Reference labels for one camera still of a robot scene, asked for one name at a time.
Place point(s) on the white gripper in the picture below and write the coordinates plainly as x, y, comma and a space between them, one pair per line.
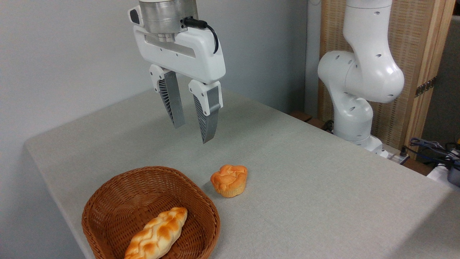
201, 57

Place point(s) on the long braided bread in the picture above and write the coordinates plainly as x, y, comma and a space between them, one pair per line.
158, 233

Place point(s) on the round muffin-shaped bread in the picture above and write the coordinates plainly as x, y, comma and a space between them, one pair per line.
230, 180

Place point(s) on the brown wooden screen foot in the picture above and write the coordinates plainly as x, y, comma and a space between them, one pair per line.
301, 116

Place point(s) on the brown wicker basket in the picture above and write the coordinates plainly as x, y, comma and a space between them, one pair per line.
118, 201

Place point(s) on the white power strip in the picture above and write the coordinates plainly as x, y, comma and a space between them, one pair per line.
393, 156

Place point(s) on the black screen hinge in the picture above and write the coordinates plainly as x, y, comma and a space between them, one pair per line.
426, 87

